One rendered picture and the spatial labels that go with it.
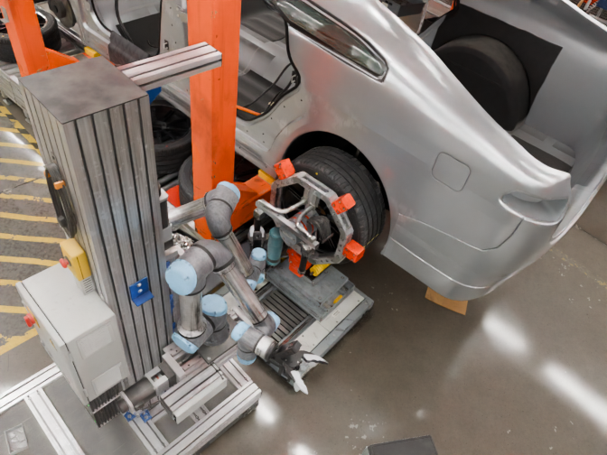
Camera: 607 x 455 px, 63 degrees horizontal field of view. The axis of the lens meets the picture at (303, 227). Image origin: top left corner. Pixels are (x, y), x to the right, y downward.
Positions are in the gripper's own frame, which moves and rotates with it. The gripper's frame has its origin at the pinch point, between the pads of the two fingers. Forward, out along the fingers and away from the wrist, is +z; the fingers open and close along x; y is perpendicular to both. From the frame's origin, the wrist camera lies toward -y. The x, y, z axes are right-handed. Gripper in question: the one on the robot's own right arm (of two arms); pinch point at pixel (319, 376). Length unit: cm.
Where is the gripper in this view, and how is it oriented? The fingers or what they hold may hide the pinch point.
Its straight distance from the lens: 180.6
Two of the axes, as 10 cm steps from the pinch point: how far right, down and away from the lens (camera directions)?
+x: -4.9, 4.7, -7.3
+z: 8.5, 4.6, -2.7
